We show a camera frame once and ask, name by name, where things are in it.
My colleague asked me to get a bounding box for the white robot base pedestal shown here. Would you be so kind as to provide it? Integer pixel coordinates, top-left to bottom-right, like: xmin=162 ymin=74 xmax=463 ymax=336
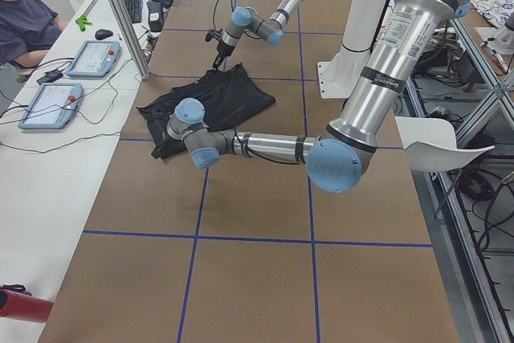
xmin=317 ymin=0 xmax=390 ymax=99

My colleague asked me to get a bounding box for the white chair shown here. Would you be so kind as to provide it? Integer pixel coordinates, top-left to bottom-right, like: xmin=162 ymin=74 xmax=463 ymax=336
xmin=395 ymin=116 xmax=495 ymax=172

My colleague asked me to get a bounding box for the aluminium frame post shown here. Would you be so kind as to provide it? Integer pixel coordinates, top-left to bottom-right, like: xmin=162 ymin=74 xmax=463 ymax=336
xmin=108 ymin=0 xmax=150 ymax=80

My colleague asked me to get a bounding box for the black computer mouse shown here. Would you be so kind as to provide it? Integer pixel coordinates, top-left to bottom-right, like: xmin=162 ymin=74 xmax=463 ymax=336
xmin=95 ymin=29 xmax=113 ymax=40

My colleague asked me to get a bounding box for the teach pendant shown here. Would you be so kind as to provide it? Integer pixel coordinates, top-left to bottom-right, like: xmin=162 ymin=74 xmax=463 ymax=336
xmin=66 ymin=40 xmax=121 ymax=78
xmin=18 ymin=82 xmax=84 ymax=129

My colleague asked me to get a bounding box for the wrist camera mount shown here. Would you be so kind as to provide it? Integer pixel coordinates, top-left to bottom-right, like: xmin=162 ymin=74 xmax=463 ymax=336
xmin=205 ymin=29 xmax=223 ymax=42

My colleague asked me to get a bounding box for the red bottle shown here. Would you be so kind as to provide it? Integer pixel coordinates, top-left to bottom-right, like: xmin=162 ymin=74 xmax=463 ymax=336
xmin=1 ymin=288 xmax=54 ymax=323

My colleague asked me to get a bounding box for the lower teach pendant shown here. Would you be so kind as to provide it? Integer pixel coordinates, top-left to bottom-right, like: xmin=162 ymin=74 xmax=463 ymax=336
xmin=18 ymin=82 xmax=84 ymax=129

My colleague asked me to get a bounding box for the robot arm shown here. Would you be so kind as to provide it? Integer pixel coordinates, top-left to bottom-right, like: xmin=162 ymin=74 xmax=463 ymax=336
xmin=158 ymin=0 xmax=470 ymax=194
xmin=206 ymin=0 xmax=303 ymax=69

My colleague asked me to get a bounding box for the person in blue shirt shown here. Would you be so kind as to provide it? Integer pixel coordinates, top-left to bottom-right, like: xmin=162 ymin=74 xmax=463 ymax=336
xmin=1 ymin=0 xmax=67 ymax=68

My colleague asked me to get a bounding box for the black graphic t-shirt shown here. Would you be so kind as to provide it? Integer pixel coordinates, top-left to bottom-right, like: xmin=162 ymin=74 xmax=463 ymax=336
xmin=137 ymin=63 xmax=275 ymax=157

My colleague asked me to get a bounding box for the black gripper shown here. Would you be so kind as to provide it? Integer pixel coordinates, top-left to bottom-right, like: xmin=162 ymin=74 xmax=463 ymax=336
xmin=212 ymin=40 xmax=234 ymax=70
xmin=151 ymin=137 xmax=177 ymax=159

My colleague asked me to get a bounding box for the black keyboard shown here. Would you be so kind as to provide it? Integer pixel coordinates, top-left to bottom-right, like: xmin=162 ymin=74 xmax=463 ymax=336
xmin=122 ymin=0 xmax=142 ymax=24

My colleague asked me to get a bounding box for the upper teach pendant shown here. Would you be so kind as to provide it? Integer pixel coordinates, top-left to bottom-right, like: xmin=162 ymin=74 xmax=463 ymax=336
xmin=66 ymin=40 xmax=121 ymax=78

